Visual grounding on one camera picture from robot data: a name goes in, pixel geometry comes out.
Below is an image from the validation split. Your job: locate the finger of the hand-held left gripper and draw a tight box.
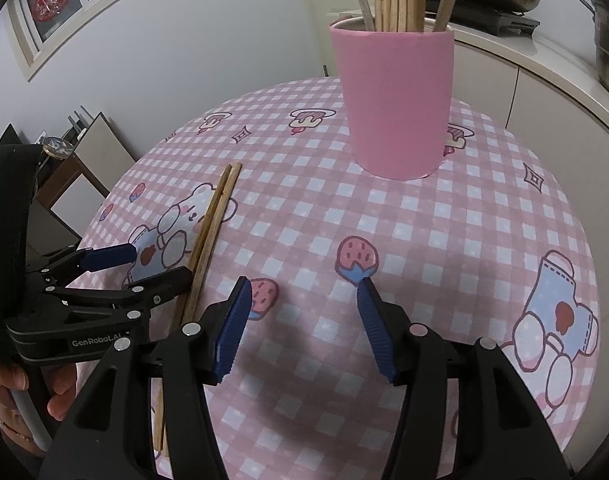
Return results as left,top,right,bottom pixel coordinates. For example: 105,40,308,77
44,266,194,328
27,244,138,286

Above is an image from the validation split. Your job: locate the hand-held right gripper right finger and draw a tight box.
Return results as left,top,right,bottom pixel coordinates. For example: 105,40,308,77
357,276,570,480

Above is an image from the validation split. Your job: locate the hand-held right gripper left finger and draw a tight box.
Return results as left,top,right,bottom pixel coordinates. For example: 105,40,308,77
37,276,252,480

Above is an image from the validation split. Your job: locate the light wooden chopstick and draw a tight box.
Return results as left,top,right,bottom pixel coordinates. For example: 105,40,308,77
157,162,244,456
152,163,234,453

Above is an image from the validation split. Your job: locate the pink cup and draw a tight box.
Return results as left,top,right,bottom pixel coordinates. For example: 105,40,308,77
329,16,456,182

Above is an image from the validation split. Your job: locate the person's left hand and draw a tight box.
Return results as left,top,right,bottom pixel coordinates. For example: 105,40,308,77
0,362,79,423

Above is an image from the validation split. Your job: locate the pink checked tablecloth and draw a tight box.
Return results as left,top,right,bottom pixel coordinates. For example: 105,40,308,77
77,76,597,480

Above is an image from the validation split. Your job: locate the round desk clock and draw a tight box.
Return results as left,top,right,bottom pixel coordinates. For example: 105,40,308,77
42,136,76,159

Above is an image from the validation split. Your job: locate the brown and white side table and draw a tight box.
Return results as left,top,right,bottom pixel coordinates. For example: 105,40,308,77
34,112,138,241

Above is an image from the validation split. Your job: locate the white counter cabinet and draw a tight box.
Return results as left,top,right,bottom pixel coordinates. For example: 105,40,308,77
324,10,609,466

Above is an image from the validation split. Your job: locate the black induction cooker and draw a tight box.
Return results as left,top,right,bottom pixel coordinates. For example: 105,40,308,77
424,0,541,37

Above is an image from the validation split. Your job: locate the steel pot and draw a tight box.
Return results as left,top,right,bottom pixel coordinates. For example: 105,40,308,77
577,0,609,92

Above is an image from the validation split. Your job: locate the white window frame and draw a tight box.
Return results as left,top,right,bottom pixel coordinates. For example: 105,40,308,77
7,0,173,83

